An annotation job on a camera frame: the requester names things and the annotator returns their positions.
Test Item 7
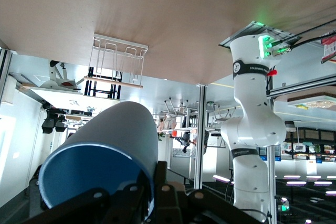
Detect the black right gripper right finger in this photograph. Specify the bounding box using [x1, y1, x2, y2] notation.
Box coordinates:
[152, 161, 263, 224]

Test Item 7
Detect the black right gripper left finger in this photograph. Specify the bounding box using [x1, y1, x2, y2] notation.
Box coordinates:
[23, 179, 148, 224]

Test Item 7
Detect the blue plastic cup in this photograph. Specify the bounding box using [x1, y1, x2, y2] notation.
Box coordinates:
[38, 101, 159, 221]

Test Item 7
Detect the black office chair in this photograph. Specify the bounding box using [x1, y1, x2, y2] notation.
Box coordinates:
[41, 108, 68, 134]

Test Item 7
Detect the white desk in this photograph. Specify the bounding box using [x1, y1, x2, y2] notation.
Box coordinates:
[25, 85, 121, 111]

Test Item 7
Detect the red white label sign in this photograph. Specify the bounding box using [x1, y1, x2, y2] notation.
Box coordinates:
[320, 31, 336, 64]

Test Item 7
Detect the aluminium frame post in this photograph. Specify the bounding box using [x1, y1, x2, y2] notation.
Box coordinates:
[195, 84, 208, 190]

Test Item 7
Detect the white wire cup rack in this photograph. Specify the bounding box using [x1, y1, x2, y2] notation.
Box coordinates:
[83, 33, 149, 90]

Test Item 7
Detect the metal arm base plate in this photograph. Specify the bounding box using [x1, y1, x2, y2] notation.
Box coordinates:
[218, 20, 302, 50]

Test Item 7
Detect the short black table cable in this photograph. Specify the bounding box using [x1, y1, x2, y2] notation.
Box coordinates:
[286, 34, 336, 50]

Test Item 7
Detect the long black table cable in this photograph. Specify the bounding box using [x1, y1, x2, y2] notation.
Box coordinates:
[288, 18, 336, 41]

